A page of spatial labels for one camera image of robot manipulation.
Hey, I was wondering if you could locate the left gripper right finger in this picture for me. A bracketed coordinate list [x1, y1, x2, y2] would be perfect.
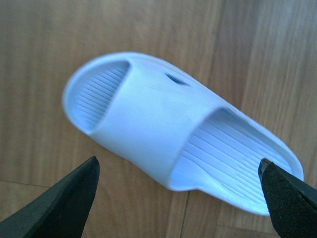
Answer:
[258, 158, 317, 238]

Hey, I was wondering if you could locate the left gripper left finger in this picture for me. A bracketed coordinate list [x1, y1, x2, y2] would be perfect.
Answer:
[0, 156, 100, 238]

